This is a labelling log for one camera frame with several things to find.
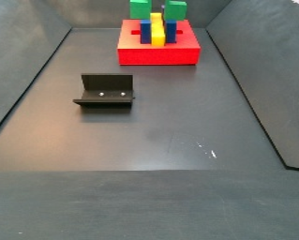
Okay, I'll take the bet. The green bridge-shaped object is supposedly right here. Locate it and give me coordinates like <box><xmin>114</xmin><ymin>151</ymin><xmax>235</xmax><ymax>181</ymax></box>
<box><xmin>129</xmin><ymin>0</ymin><xmax>188</xmax><ymax>21</ymax></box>

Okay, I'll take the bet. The yellow long bar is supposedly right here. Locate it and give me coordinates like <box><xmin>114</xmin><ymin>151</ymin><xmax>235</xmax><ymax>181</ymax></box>
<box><xmin>149</xmin><ymin>12</ymin><xmax>165</xmax><ymax>47</ymax></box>

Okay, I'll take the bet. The blue block right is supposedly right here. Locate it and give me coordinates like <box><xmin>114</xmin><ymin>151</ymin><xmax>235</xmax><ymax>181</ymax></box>
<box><xmin>165</xmin><ymin>20</ymin><xmax>176</xmax><ymax>43</ymax></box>

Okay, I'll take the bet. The red base board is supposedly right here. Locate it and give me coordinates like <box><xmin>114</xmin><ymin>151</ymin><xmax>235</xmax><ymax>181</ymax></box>
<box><xmin>116</xmin><ymin>20</ymin><xmax>201</xmax><ymax>66</ymax></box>

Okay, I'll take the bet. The black angled fixture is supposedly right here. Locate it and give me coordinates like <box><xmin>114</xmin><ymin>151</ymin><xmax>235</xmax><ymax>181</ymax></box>
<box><xmin>72</xmin><ymin>73</ymin><xmax>133</xmax><ymax>106</ymax></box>

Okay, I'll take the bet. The blue block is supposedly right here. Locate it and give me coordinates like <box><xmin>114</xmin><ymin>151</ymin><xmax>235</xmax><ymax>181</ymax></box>
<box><xmin>165</xmin><ymin>20</ymin><xmax>176</xmax><ymax>43</ymax></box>
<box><xmin>140</xmin><ymin>20</ymin><xmax>151</xmax><ymax>44</ymax></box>

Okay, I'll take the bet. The blue block left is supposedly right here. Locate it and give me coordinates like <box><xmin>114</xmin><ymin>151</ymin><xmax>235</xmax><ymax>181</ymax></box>
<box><xmin>140</xmin><ymin>20</ymin><xmax>151</xmax><ymax>44</ymax></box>

